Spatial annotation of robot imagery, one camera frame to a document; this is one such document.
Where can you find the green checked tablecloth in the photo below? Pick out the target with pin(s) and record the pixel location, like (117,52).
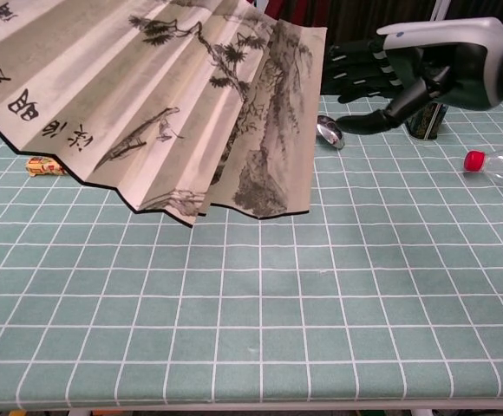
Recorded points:
(321,303)

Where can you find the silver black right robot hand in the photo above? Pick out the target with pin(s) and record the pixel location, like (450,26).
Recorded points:
(459,39)

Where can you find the yellow snack packet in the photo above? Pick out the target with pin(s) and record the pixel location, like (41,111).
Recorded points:
(43,167)

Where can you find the white frame pole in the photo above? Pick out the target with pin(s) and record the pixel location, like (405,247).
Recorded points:
(438,9)

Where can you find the dark green tin can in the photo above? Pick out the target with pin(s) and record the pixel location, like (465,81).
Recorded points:
(427,123)

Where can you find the paper folding fan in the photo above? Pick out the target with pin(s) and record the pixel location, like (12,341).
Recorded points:
(147,108)

